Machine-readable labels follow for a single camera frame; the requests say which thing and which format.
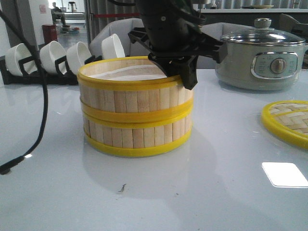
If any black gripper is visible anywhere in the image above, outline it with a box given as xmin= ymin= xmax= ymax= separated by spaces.
xmin=128 ymin=27 xmax=228 ymax=90

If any bamboo steamer tier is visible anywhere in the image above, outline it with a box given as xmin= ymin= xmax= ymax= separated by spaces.
xmin=83 ymin=109 xmax=192 ymax=157
xmin=77 ymin=56 xmax=193 ymax=123

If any woven bamboo steamer lid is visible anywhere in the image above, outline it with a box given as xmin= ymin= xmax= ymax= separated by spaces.
xmin=261 ymin=100 xmax=308 ymax=150

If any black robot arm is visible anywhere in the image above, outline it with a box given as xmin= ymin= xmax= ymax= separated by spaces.
xmin=128 ymin=0 xmax=227 ymax=90

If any grey chair, right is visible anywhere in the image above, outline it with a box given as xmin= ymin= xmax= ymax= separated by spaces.
xmin=196 ymin=22 xmax=256 ymax=70

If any grey chair, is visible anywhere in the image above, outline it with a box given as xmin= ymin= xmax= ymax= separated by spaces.
xmin=89 ymin=18 xmax=150 ymax=59
xmin=196 ymin=22 xmax=256 ymax=70

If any grey chair, left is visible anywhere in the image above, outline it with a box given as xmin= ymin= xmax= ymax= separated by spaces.
xmin=89 ymin=18 xmax=150 ymax=59

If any grey electric cooking pot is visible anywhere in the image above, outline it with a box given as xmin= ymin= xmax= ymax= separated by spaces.
xmin=216 ymin=18 xmax=308 ymax=90

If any white bowl, rightmost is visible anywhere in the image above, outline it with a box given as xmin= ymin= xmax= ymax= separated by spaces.
xmin=101 ymin=34 xmax=125 ymax=59

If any white bowl, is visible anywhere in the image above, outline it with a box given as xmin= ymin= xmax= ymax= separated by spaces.
xmin=5 ymin=43 xmax=38 ymax=77
xmin=66 ymin=41 xmax=91 ymax=75
xmin=39 ymin=41 xmax=66 ymax=74
xmin=101 ymin=34 xmax=125 ymax=59

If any red bin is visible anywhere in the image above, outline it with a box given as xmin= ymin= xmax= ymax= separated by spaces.
xmin=42 ymin=24 xmax=58 ymax=45

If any black dish rack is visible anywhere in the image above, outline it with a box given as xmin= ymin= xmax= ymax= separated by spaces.
xmin=0 ymin=55 xmax=103 ymax=86

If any white bowl, leftmost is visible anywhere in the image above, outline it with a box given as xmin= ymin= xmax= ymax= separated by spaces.
xmin=5 ymin=43 xmax=38 ymax=77

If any black cable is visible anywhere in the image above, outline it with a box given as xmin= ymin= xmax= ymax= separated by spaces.
xmin=0 ymin=9 xmax=49 ymax=175

